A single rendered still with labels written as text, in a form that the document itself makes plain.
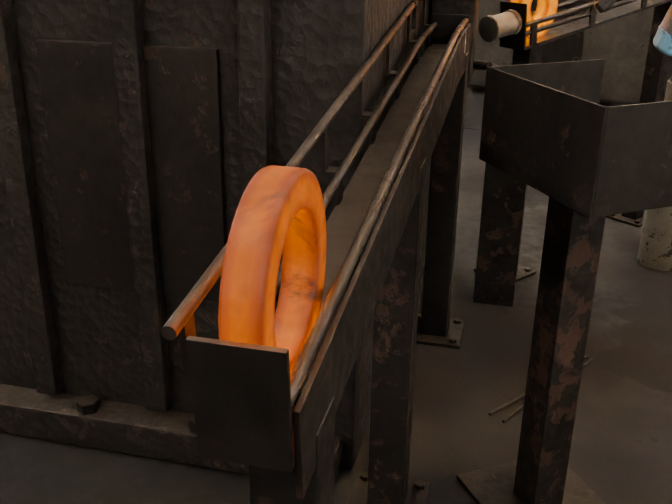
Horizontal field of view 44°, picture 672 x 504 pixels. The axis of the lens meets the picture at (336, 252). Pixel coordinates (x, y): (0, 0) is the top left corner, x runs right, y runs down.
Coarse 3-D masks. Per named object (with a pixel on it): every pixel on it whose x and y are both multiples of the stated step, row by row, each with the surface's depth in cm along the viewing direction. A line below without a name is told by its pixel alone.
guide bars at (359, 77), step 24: (408, 24) 150; (432, 24) 167; (384, 48) 126; (360, 72) 112; (360, 96) 115; (384, 96) 122; (312, 144) 90; (360, 144) 106; (336, 168) 99; (336, 192) 99; (216, 264) 66; (192, 288) 63; (192, 312) 61; (168, 336) 58
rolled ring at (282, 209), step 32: (256, 192) 59; (288, 192) 59; (320, 192) 69; (256, 224) 57; (288, 224) 60; (320, 224) 70; (224, 256) 57; (256, 256) 56; (288, 256) 71; (320, 256) 71; (224, 288) 57; (256, 288) 56; (288, 288) 71; (320, 288) 72; (224, 320) 57; (256, 320) 56; (288, 320) 70
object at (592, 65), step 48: (528, 96) 109; (576, 96) 125; (480, 144) 122; (528, 144) 110; (576, 144) 101; (624, 144) 98; (576, 192) 102; (624, 192) 101; (576, 240) 118; (576, 288) 121; (576, 336) 125; (528, 384) 132; (576, 384) 129; (528, 432) 134; (480, 480) 144; (528, 480) 136; (576, 480) 144
